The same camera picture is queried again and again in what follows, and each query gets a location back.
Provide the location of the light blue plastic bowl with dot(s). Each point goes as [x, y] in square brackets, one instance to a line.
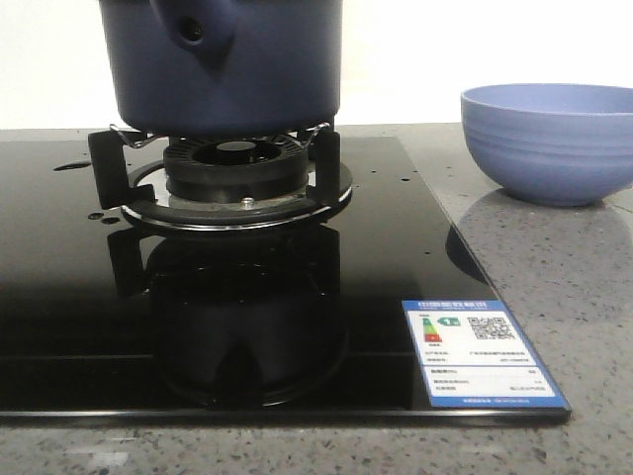
[551, 143]

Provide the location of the black pot support grate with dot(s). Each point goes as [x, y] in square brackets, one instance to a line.
[142, 195]

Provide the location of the dark blue cooking pot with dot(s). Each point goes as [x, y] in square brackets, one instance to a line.
[224, 68]

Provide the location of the black gas burner head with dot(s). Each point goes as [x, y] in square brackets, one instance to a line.
[226, 172]

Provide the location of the blue energy efficiency label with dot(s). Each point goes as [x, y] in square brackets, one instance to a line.
[472, 354]

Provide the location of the black glass gas stove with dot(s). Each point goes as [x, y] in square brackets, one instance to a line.
[105, 322]

